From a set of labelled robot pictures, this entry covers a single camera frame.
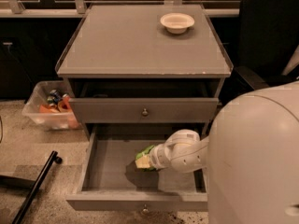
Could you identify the white paper bowl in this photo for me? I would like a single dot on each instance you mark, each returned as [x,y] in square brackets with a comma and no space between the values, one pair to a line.
[177,23]

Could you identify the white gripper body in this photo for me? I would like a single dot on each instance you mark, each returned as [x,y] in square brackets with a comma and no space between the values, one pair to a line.
[154,160]

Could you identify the black chair base leg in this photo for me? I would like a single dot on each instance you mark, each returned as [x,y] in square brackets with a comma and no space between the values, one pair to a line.
[32,185]

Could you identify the green rice chip bag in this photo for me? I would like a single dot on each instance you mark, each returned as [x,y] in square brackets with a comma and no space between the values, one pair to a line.
[145,153]

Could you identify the grey upper drawer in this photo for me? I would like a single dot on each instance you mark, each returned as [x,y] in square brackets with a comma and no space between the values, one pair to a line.
[144,101]

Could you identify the grey drawer cabinet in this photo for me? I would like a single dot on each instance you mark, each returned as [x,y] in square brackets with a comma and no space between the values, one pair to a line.
[129,42]

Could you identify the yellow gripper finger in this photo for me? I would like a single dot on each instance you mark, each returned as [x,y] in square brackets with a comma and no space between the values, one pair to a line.
[143,163]

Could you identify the clear plastic storage bin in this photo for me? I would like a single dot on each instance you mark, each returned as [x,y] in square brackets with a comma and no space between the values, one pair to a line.
[49,121]

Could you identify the grey open middle drawer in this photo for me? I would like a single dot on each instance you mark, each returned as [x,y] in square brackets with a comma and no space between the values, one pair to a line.
[110,180]

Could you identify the orange items in bin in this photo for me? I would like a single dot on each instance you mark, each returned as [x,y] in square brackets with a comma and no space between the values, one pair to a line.
[57,102]

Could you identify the black office chair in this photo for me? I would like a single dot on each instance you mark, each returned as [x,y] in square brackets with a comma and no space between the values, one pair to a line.
[268,37]

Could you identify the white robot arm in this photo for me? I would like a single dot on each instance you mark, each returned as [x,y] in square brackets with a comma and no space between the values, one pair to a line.
[251,158]

